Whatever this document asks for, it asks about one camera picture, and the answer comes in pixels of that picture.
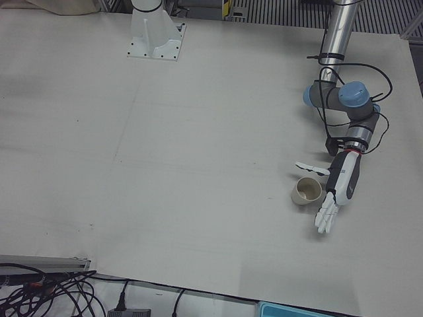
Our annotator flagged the aluminium profile rail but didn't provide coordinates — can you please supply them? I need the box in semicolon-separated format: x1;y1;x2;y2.
0;254;93;275

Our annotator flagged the white grey robot hand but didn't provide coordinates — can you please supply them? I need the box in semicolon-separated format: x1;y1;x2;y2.
295;149;364;236

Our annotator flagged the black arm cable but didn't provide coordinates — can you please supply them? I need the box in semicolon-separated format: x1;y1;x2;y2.
306;52;394;156

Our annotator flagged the beige cloth bag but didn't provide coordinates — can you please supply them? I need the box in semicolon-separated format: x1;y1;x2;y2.
26;0;103;16

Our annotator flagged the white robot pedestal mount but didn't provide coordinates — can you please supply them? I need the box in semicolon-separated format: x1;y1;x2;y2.
127;0;188;63

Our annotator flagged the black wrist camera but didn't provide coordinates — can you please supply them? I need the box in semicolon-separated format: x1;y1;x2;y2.
325;137;346;156

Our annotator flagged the black power cord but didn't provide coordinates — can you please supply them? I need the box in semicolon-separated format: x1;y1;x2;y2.
117;279;132;311

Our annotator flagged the black orange usb hub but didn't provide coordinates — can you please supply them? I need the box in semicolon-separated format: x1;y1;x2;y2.
28;279;56;294

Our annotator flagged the aluminium frame beam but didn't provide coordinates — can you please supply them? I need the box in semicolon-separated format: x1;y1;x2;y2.
401;15;423;41

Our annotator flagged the black power adapter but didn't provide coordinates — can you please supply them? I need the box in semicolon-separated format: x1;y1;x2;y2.
107;308;152;317

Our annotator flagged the teal plastic tray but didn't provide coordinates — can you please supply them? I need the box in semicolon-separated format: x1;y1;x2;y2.
256;300;360;317

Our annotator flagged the beige paper cup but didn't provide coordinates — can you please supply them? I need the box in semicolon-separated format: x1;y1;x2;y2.
290;177;323;206

